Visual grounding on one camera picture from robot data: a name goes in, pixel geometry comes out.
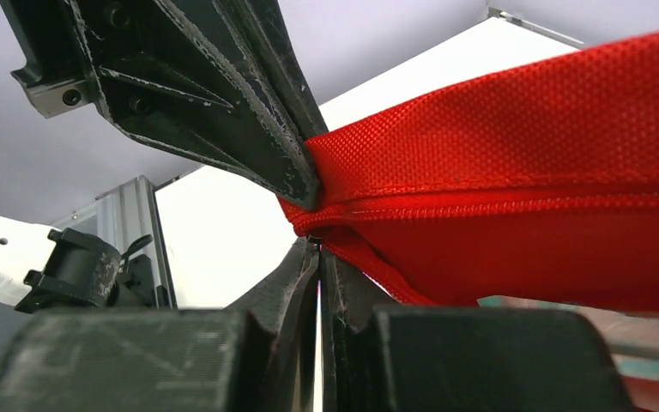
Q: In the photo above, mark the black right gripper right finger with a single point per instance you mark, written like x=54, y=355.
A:
x=379, y=355

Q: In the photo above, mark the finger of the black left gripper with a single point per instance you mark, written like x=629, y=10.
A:
x=262, y=28

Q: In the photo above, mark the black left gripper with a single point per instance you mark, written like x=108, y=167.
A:
x=169, y=75

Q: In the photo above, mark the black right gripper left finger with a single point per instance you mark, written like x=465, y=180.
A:
x=256, y=354

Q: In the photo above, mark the red first aid pouch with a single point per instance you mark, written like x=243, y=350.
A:
x=539, y=182

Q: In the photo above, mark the left side frame rail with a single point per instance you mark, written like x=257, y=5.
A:
x=121, y=217

